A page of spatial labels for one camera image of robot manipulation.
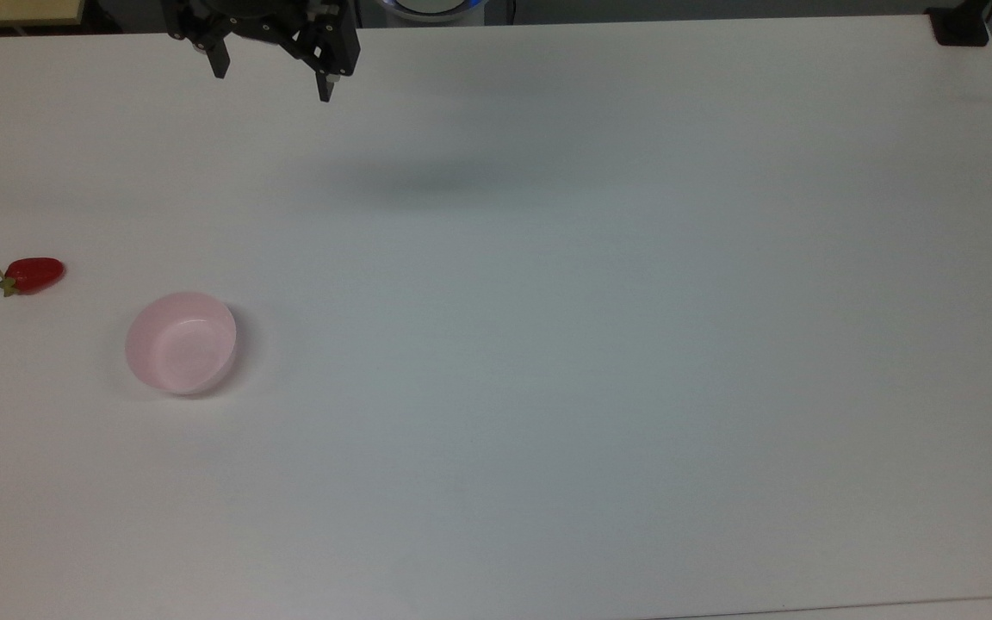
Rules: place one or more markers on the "white adjacent table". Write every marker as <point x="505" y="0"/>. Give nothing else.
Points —
<point x="892" y="610"/>

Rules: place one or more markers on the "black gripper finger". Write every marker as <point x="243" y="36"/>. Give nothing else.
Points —
<point x="217" y="52"/>
<point x="332" y="53"/>

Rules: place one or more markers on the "pink plastic bowl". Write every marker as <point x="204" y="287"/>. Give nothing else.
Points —
<point x="180" y="344"/>

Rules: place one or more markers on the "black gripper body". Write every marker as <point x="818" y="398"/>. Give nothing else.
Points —
<point x="259" y="15"/>

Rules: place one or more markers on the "beige side table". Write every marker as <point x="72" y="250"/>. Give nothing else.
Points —
<point x="9" y="10"/>

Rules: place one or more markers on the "red strawberry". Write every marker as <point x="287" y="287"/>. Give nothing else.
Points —
<point x="35" y="274"/>

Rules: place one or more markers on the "black table clamp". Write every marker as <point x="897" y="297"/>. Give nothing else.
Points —
<point x="959" y="27"/>

